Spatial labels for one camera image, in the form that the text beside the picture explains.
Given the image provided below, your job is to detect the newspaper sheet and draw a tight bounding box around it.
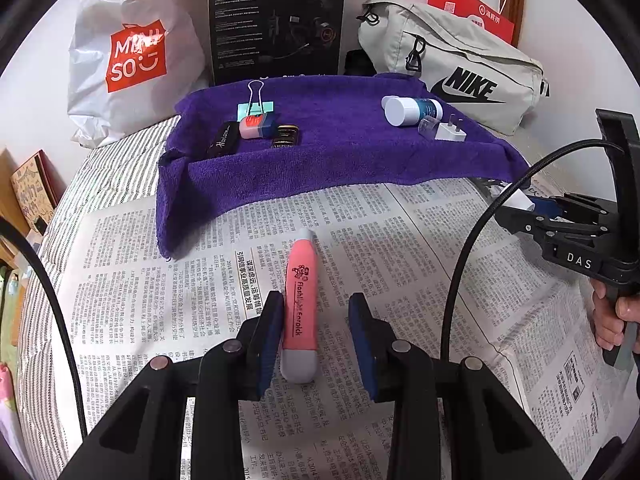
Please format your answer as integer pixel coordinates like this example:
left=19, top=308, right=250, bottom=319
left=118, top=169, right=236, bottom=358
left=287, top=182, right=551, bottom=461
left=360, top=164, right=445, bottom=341
left=62, top=177, right=636, bottom=480

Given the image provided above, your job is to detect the red paper bag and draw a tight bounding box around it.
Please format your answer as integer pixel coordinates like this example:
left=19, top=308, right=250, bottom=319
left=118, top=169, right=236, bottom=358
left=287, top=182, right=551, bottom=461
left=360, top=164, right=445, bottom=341
left=427, top=0, right=516, bottom=46

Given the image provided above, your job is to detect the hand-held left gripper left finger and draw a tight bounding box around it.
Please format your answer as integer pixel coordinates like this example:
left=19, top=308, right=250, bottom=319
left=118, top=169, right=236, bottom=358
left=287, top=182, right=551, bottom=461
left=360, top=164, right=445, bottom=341
left=55, top=291, right=286, bottom=480

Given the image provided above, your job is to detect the pink jar with blue lid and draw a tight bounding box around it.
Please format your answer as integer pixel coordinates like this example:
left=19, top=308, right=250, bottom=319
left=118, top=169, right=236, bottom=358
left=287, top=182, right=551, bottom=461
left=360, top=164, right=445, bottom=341
left=239, top=112, right=278, bottom=140

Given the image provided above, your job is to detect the teal binder clip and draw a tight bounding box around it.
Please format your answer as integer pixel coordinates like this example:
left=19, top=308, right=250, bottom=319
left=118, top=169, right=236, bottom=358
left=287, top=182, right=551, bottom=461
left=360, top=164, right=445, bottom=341
left=236, top=79, right=276, bottom=120

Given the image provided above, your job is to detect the person's right hand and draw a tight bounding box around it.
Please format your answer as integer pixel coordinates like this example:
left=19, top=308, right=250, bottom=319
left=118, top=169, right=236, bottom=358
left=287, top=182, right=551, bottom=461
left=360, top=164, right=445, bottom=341
left=592, top=285, right=640, bottom=351

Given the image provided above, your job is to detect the white-capped blue label bottle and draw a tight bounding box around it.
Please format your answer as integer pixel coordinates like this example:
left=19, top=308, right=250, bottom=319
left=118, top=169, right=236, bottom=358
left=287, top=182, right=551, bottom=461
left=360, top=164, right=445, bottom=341
left=381, top=95, right=444, bottom=127

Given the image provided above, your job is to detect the thin black cable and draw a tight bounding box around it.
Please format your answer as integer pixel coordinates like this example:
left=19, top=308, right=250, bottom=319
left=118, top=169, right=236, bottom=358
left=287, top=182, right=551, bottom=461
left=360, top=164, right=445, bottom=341
left=0, top=217, right=90, bottom=438

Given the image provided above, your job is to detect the kraft cover notebook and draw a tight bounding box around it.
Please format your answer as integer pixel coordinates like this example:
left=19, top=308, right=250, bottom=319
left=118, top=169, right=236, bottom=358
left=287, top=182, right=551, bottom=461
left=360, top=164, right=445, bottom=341
left=10, top=149, right=68, bottom=233

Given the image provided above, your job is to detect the black rectangular case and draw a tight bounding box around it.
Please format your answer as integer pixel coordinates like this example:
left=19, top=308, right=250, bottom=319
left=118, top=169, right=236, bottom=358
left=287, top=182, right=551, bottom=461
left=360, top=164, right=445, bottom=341
left=206, top=121, right=240, bottom=157

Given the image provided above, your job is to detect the black braided cable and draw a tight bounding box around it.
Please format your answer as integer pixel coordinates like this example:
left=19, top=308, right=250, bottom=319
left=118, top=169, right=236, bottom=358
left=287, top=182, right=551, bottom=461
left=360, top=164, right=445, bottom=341
left=439, top=139, right=628, bottom=363

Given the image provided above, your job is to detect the white plastic shopping bag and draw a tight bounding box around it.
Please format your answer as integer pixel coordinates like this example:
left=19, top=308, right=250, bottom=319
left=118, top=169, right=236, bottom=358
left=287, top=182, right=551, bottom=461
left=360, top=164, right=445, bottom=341
left=67, top=0, right=208, bottom=150

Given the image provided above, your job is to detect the pink flashlight pen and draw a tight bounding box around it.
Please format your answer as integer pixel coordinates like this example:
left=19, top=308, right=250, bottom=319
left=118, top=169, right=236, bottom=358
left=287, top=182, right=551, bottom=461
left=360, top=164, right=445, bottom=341
left=279, top=227, right=321, bottom=385

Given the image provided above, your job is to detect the dark brown gold tube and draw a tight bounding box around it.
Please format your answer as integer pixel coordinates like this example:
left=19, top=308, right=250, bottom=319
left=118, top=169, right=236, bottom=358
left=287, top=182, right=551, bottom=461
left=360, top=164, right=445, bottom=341
left=270, top=124, right=301, bottom=150

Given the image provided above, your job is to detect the brown wooden frame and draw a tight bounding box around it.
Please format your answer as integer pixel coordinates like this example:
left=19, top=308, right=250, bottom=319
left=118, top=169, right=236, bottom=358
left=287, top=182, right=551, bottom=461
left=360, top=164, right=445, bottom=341
left=500, top=0, right=528, bottom=48

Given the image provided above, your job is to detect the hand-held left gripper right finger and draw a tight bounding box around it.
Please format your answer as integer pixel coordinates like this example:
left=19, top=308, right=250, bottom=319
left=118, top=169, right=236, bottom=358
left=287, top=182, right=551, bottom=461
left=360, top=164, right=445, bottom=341
left=348, top=292, right=581, bottom=480

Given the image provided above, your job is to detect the black product box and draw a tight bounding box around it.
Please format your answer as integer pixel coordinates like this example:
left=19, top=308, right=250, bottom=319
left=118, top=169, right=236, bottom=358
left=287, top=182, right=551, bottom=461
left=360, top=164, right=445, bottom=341
left=207, top=0, right=348, bottom=86

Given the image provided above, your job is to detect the white charger plug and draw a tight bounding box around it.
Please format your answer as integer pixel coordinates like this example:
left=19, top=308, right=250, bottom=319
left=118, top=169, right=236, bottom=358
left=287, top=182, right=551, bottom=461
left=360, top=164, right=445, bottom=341
left=434, top=114, right=468, bottom=145

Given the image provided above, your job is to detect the pink cloth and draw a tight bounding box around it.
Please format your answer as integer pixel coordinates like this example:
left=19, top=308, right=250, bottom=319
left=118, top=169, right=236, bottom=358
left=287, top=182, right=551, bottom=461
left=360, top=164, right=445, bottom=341
left=0, top=362, right=46, bottom=461

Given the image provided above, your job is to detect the small black pouch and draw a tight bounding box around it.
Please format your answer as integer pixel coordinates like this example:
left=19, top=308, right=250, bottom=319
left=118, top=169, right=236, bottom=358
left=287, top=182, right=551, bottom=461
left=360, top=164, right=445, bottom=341
left=344, top=50, right=381, bottom=77

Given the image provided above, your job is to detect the purple towel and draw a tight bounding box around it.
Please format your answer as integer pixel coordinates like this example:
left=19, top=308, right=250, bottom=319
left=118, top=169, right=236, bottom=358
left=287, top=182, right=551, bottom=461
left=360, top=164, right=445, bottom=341
left=155, top=72, right=531, bottom=261

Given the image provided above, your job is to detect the beige sling bag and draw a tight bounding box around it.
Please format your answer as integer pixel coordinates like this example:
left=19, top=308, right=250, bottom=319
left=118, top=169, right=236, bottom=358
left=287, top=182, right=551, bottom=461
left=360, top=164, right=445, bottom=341
left=357, top=0, right=551, bottom=137

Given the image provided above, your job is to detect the green patterned cloth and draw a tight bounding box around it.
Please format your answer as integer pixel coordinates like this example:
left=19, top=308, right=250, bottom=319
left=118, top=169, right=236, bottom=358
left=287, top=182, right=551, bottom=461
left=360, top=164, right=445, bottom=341
left=0, top=265, right=26, bottom=371

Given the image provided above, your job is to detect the brown cardboard box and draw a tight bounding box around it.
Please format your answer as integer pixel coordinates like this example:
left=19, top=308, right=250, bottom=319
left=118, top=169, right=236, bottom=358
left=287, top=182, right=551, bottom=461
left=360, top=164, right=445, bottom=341
left=0, top=147, right=31, bottom=266

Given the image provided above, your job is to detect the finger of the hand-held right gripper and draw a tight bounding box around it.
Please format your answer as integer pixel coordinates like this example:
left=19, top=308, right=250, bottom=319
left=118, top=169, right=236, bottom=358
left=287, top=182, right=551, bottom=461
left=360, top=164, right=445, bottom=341
left=530, top=194, right=568, bottom=216
left=495, top=206, right=543, bottom=246

